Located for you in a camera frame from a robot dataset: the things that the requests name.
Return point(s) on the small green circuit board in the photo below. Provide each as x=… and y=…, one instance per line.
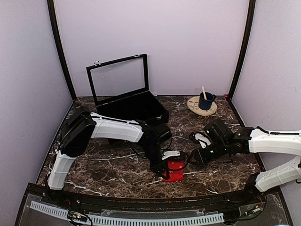
x=76, y=217

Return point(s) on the wooden stick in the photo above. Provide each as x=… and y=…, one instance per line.
x=204, y=93

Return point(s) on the left black frame post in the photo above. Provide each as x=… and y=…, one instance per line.
x=59, y=48

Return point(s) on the red and beige sock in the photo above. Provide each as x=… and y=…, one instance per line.
x=176, y=170

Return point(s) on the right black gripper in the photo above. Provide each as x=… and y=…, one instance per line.
x=201, y=158

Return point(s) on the white slotted cable duct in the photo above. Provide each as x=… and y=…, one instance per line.
x=126, y=218

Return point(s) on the black frame post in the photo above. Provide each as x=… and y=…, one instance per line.
x=243, y=49
x=59, y=48

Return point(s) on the dark blue mug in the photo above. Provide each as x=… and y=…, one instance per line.
x=206, y=103

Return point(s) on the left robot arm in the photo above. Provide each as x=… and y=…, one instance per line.
x=84, y=125

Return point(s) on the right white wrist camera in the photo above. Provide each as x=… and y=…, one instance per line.
x=200, y=138

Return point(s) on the black display case box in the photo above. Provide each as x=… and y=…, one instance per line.
x=120, y=90

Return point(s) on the right black frame post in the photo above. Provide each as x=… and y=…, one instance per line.
x=243, y=49

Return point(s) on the black front rail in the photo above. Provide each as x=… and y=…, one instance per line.
x=227, y=201

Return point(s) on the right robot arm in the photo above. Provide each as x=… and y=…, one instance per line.
x=217, y=140

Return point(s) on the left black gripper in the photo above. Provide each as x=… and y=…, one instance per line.
x=157, y=168

